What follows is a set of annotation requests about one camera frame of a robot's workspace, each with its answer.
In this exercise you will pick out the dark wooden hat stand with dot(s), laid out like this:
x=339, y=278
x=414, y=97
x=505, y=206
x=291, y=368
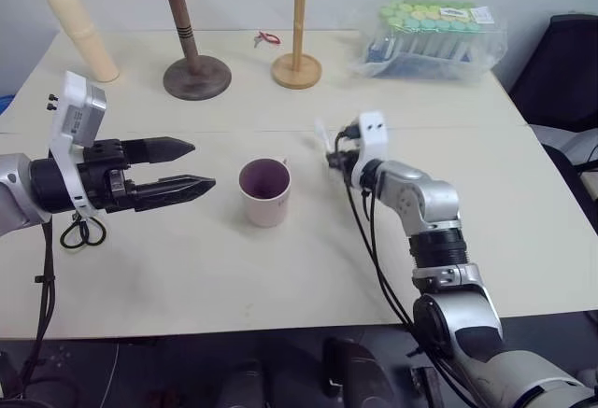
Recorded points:
x=187, y=44

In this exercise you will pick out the dark rounded shape under table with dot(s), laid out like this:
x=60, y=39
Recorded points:
x=360, y=375

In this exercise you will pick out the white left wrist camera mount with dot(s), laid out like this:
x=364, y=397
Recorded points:
x=77, y=109

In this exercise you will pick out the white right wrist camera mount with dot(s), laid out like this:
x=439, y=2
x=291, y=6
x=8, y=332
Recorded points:
x=371, y=135

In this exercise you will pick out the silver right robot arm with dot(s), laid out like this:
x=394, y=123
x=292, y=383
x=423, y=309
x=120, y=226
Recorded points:
x=448, y=286

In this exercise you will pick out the white toothbrush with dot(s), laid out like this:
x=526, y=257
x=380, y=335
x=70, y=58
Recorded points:
x=323, y=135

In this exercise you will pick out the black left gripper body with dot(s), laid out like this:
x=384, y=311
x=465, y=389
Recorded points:
x=100, y=184

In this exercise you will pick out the white mug purple inside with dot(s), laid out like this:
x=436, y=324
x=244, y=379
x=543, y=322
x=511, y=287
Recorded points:
x=266, y=202

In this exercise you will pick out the black office chair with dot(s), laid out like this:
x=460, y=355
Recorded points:
x=560, y=72

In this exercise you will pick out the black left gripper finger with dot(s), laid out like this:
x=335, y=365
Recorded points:
x=177, y=188
x=159, y=149

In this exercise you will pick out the light wooden branch stand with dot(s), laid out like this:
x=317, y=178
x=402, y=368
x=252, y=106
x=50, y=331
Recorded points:
x=297, y=53

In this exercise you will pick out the plastic bag of capped tubes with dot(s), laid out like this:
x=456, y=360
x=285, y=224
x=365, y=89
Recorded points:
x=430, y=44

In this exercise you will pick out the cream bamboo-shaped cylinder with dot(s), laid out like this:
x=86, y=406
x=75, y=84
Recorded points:
x=79, y=30

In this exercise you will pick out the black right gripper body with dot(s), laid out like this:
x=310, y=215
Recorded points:
x=348, y=158

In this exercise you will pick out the blue object at table edge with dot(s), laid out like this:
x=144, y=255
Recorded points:
x=4, y=103

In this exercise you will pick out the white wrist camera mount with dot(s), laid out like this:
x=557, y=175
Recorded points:
x=371, y=135
x=77, y=109

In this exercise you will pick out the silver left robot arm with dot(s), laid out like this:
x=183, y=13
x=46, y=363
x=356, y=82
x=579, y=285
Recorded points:
x=14, y=193

